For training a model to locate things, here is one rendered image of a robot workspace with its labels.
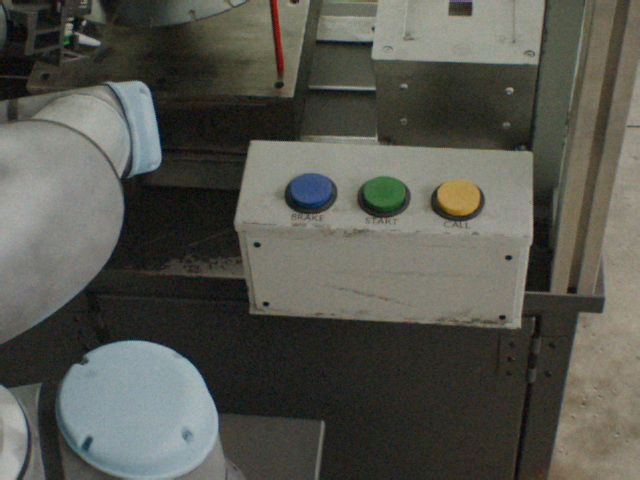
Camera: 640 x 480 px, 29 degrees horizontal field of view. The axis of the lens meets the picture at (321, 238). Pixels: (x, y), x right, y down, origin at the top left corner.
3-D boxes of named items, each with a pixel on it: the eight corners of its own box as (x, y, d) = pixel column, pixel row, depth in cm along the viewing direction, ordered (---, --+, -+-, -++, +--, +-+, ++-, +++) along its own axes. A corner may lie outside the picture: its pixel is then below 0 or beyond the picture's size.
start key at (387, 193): (406, 189, 118) (406, 175, 116) (403, 221, 115) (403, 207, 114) (365, 188, 118) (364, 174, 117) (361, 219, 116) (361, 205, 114)
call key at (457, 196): (479, 193, 117) (480, 179, 116) (478, 225, 115) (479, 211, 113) (437, 191, 118) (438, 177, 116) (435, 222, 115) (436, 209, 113)
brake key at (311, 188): (334, 186, 119) (333, 172, 117) (330, 217, 116) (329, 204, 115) (293, 184, 119) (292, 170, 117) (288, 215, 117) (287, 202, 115)
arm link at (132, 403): (236, 526, 101) (217, 443, 90) (73, 555, 100) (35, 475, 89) (219, 403, 108) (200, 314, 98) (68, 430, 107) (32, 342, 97)
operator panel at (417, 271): (521, 247, 130) (532, 150, 119) (520, 331, 124) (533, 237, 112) (263, 234, 133) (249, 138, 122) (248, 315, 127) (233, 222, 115)
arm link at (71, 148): (100, 110, 54) (144, 50, 101) (-154, 150, 53) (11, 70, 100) (146, 359, 56) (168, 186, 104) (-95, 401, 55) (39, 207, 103)
